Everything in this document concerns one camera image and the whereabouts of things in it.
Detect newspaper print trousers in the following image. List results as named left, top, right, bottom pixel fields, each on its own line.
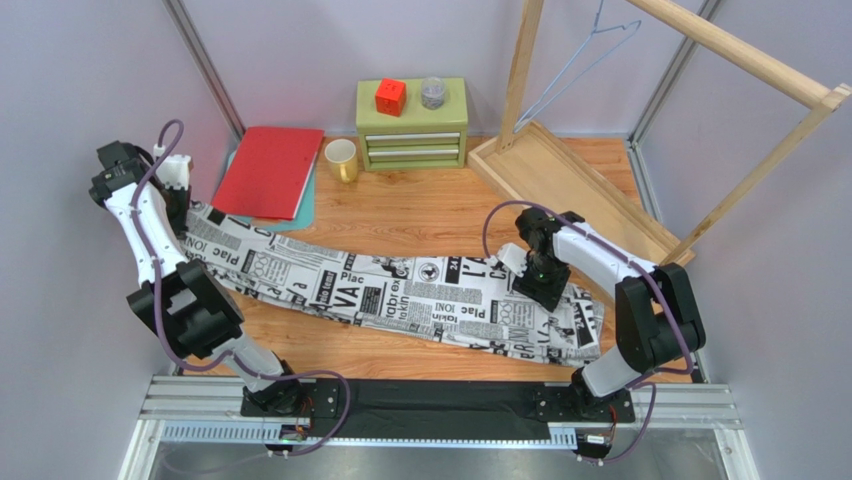
left=183, top=201, right=605, bottom=367

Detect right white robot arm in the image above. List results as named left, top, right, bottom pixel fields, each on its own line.
left=498, top=205, right=706, bottom=419

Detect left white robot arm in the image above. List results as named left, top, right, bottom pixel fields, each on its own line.
left=89, top=141, right=305, bottom=417

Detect red board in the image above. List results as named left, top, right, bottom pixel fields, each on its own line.
left=212, top=126, right=324, bottom=220

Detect wooden clothes rack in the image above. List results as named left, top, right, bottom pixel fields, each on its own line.
left=468, top=1, right=851, bottom=264

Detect teal cutting board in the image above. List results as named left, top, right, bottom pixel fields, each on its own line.
left=220, top=150, right=317, bottom=233

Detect yellow mug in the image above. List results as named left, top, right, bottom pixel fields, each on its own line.
left=323, top=138, right=359, bottom=184

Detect green drawer cabinet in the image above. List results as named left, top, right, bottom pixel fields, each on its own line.
left=355, top=77, right=468, bottom=171

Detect clear glass jar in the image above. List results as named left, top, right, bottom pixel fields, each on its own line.
left=420, top=77, right=446, bottom=110

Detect red cube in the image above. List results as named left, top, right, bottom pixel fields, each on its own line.
left=374, top=78, right=408, bottom=117

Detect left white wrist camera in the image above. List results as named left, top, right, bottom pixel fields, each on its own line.
left=154, top=154, right=193, bottom=190

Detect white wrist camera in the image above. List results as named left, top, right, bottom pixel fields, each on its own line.
left=154, top=154, right=193, bottom=190
left=488, top=243, right=528, bottom=277

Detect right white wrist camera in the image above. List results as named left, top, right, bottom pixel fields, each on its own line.
left=488, top=243, right=528, bottom=277

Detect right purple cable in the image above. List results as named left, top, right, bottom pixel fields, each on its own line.
left=481, top=199, right=697, bottom=465

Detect blue wire hanger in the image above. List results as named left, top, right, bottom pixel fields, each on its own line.
left=511, top=0, right=643, bottom=134

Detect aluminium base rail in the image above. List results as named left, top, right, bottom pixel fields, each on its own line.
left=138, top=376, right=759, bottom=479

